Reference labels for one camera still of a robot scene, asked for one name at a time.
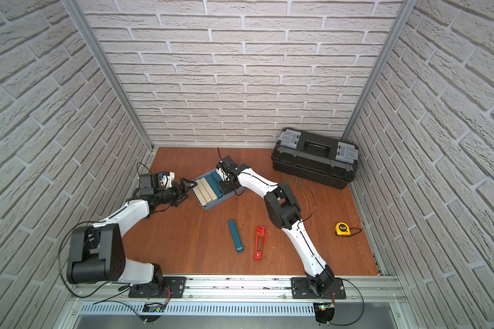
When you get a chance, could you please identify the teal pliers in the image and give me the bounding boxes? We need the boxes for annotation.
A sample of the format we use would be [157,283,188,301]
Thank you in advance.
[208,174,223,199]
[228,219,244,253]
[211,171,224,189]

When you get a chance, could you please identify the blue plastic storage tray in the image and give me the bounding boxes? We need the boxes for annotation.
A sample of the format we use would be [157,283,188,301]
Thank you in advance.
[192,169,245,210]

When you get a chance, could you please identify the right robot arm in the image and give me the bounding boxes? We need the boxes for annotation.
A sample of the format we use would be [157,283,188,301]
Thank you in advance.
[216,156,335,297]

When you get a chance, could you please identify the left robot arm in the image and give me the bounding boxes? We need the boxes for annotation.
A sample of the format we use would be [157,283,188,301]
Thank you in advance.
[67,171,198,298]

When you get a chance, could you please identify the red pliers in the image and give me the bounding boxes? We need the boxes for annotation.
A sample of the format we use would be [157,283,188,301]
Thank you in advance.
[254,226,267,260]

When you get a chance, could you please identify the black plastic toolbox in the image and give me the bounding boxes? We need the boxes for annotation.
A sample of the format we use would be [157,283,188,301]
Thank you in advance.
[271,127,358,189]

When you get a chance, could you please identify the yellow tape measure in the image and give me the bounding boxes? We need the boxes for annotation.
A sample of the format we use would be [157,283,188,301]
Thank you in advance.
[335,222,351,237]

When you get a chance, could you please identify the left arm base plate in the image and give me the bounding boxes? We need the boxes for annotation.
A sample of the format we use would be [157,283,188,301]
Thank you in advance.
[128,276,187,299]

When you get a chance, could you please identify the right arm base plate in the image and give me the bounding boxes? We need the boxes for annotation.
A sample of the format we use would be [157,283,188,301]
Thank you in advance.
[290,277,347,300]

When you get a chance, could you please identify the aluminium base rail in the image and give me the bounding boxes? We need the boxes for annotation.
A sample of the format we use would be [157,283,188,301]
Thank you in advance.
[63,274,408,322]

